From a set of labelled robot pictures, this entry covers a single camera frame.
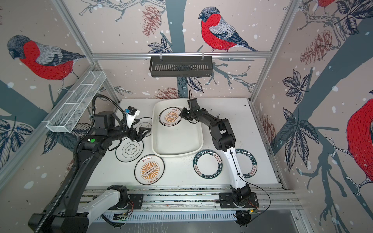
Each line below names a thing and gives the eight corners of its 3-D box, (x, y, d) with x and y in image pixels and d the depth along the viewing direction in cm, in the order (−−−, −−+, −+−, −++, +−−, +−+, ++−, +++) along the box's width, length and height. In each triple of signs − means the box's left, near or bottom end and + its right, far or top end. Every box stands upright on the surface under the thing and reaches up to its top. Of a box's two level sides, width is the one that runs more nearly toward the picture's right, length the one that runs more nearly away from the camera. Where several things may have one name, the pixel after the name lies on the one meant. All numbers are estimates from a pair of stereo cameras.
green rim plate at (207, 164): (193, 178, 83) (193, 177, 82) (192, 150, 94) (192, 149, 93) (223, 178, 83) (224, 177, 82) (220, 150, 95) (220, 149, 93)
